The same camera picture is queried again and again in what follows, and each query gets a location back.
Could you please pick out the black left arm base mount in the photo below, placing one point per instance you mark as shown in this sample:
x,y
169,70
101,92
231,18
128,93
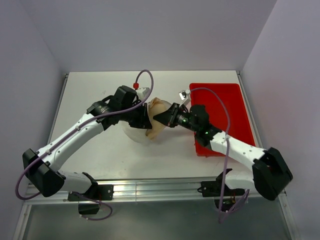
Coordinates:
x,y
93,200

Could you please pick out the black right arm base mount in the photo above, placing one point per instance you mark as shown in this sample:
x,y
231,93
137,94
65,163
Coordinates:
x,y
213,189

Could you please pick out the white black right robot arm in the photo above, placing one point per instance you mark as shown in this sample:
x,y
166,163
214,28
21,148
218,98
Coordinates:
x,y
267,173

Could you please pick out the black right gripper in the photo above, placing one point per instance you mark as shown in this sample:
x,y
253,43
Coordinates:
x,y
168,117

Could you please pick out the aluminium front rail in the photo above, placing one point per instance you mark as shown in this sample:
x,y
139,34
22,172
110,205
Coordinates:
x,y
138,190

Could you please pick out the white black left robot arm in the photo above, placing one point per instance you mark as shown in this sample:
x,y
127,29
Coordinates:
x,y
43,167

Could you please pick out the red plastic tray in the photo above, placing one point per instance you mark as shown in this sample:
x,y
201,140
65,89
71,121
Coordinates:
x,y
218,98

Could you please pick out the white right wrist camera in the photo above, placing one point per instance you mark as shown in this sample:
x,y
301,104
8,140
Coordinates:
x,y
185,96

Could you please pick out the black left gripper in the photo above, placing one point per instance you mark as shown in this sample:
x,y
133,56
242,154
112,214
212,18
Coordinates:
x,y
145,123

